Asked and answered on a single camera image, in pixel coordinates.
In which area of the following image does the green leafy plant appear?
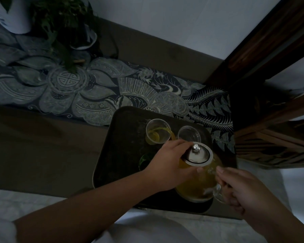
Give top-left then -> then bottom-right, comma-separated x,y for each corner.
29,0 -> 100,74

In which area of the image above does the person's white clothing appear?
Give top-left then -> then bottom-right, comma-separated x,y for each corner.
0,214 -> 202,243

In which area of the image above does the dark rectangular tea tray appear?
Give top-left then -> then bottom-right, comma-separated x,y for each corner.
92,106 -> 238,214

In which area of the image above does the empty clear glass cup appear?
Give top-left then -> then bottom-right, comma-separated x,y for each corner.
178,125 -> 201,143

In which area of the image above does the green glass cup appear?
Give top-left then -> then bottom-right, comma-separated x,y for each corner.
138,152 -> 155,171

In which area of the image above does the person's right forearm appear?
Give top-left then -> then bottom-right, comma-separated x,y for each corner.
253,200 -> 304,243

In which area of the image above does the dark patterned table runner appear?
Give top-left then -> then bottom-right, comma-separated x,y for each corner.
0,21 -> 236,155

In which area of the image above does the steel teapot lid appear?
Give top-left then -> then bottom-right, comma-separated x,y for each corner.
183,142 -> 213,165

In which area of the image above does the dark wooden chair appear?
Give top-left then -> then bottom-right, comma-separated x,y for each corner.
205,0 -> 304,170

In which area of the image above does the person's left forearm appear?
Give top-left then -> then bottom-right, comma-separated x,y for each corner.
13,171 -> 158,243

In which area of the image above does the glass teapot with yellow tea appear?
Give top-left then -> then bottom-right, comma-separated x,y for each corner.
174,146 -> 231,203

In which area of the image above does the small white plant pot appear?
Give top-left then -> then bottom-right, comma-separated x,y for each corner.
70,24 -> 98,50

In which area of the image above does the large white plant pot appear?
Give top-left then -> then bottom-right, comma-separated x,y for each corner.
0,0 -> 33,35

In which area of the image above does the person's right hand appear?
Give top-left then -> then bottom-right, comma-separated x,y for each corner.
215,166 -> 269,221

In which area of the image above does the glass cup with yellow tea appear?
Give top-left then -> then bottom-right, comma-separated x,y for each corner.
145,118 -> 173,145

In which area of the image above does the person's left hand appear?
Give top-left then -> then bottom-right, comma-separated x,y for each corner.
141,139 -> 205,193

